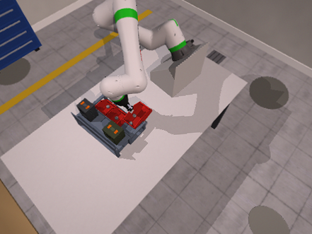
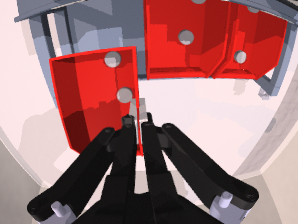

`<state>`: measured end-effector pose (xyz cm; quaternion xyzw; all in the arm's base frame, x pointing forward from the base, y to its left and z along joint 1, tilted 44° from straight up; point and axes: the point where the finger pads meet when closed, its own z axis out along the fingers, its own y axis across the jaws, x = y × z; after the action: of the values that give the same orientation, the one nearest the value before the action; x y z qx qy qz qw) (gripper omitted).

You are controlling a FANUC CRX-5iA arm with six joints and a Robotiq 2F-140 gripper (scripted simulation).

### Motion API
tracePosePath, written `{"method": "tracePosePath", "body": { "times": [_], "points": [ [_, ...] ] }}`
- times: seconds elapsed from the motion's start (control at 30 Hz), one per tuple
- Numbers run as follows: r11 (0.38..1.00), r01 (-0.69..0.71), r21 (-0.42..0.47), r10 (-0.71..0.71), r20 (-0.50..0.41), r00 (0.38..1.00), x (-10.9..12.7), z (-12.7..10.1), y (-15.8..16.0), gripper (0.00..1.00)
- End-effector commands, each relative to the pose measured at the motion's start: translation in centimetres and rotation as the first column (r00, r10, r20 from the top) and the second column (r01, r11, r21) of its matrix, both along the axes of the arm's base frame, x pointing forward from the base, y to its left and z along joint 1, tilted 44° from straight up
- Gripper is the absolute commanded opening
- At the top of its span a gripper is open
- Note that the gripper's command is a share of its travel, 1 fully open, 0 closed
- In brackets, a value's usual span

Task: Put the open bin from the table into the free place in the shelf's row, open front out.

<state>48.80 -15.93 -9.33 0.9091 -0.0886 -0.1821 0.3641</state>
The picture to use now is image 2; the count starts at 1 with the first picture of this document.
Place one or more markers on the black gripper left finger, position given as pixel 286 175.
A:
pixel 78 183

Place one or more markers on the red bin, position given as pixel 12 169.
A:
pixel 209 23
pixel 260 36
pixel 86 93

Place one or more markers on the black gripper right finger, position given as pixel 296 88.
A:
pixel 228 199

